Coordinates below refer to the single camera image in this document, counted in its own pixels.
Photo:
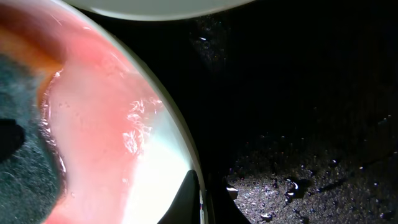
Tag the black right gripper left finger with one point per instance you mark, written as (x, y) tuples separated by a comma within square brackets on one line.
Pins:
[(185, 208)]

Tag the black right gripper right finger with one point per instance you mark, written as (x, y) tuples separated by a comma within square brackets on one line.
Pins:
[(221, 208)]

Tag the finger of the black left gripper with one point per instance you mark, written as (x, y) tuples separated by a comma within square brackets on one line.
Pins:
[(12, 138)]

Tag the green yellow sponge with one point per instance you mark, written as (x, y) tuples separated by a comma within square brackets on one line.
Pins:
[(32, 179)]

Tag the light green plate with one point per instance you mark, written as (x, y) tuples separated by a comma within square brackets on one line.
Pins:
[(156, 10), (123, 149)]

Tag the round black tray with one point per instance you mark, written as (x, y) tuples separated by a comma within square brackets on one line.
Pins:
[(292, 103)]

